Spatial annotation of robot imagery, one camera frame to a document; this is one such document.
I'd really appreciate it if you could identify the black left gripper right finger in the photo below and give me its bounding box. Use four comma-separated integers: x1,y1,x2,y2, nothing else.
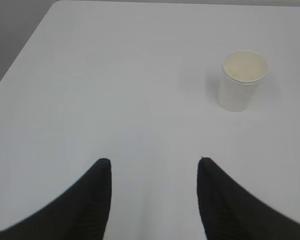
196,157,300,240

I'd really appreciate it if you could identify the white paper cup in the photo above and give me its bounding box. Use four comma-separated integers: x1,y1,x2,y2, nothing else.
218,50,269,112

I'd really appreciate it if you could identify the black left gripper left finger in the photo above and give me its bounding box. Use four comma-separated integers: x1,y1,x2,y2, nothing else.
0,158,112,240

